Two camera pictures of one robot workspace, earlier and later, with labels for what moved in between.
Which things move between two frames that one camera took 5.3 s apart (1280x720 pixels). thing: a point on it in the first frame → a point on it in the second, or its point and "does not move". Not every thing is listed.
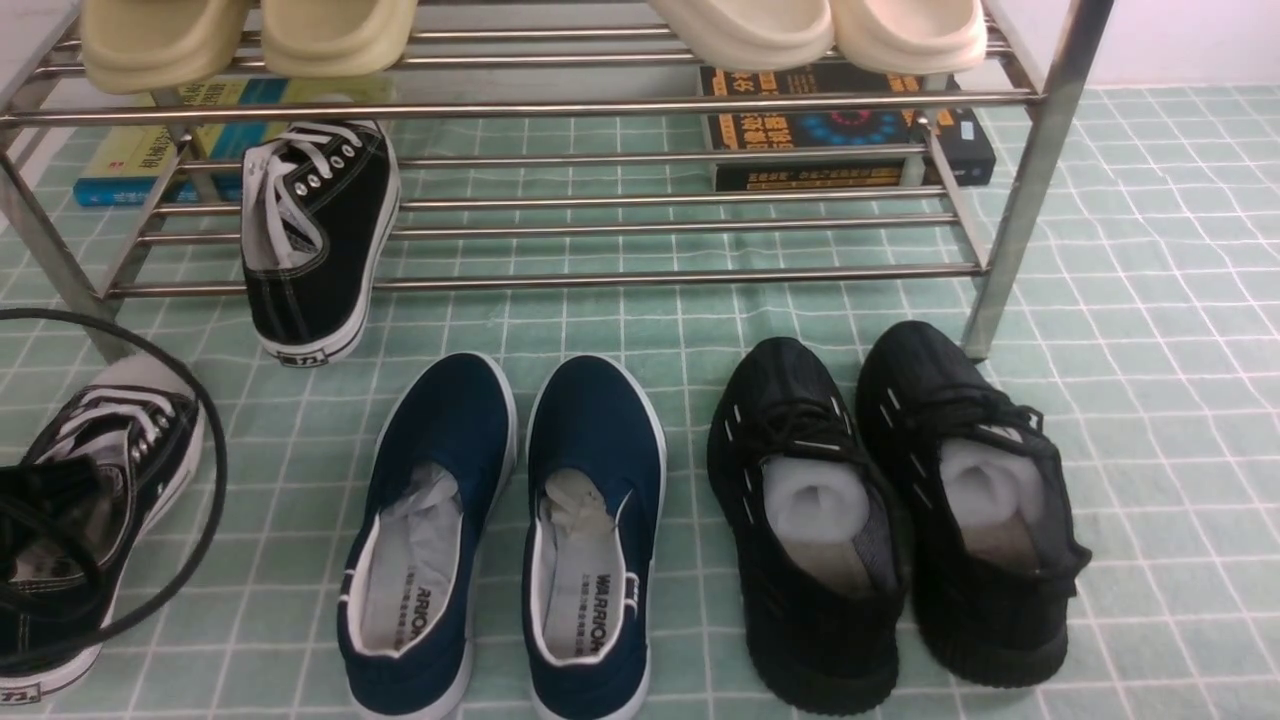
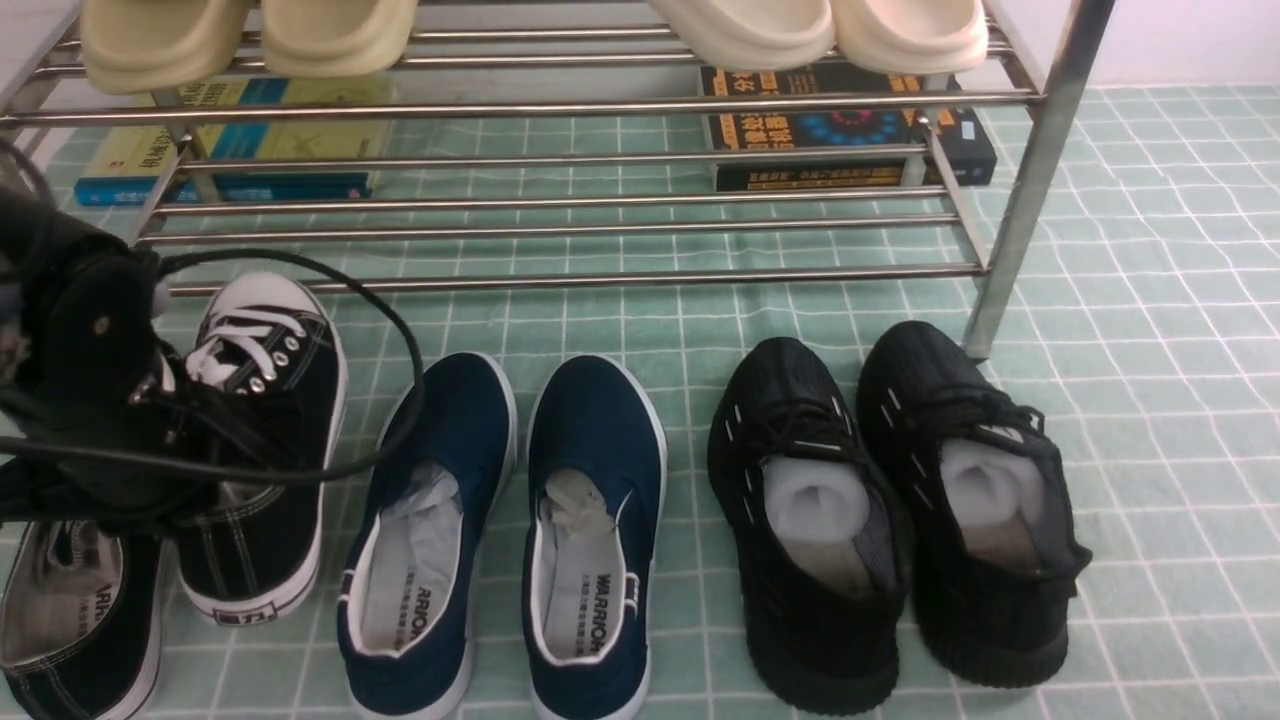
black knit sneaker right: x=982 y=496 does not move
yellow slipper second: x=332 y=38 does not move
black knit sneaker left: x=819 y=543 does not move
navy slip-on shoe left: x=407 y=597 does not move
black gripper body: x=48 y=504 → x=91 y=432
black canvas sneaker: x=320 y=207 → x=259 y=437
